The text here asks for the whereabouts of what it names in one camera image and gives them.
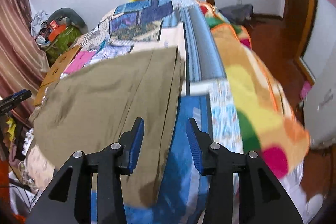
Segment striped pink curtain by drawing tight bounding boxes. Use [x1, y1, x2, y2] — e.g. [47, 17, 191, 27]
[0, 0, 51, 125]

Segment pink cloth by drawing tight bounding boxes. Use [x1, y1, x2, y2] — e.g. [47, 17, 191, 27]
[64, 51, 96, 74]

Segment grey neck pillow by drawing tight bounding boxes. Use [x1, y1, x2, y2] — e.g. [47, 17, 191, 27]
[47, 7, 88, 31]

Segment blue patchwork bedspread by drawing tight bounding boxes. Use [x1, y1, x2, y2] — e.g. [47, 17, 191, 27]
[27, 0, 243, 223]

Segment light grey crumpled garment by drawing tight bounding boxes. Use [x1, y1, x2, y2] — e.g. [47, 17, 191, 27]
[30, 10, 50, 37]

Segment bamboo lap desk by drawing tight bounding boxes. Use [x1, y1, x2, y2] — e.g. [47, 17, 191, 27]
[33, 46, 81, 107]

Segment brown wooden door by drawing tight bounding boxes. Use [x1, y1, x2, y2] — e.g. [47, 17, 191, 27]
[282, 0, 316, 59]

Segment green storage bag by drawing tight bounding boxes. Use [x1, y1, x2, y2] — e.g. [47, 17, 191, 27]
[42, 25, 81, 66]

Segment orange box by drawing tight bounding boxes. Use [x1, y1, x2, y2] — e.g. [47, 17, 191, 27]
[49, 24, 67, 42]

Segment orange multicolour fleece blanket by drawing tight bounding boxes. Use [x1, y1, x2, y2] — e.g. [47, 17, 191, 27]
[197, 1, 310, 178]

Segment grey bag on floor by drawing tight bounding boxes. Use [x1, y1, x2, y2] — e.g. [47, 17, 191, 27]
[219, 4, 254, 25]

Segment olive green pants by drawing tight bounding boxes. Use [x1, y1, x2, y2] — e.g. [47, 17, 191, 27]
[31, 47, 184, 207]

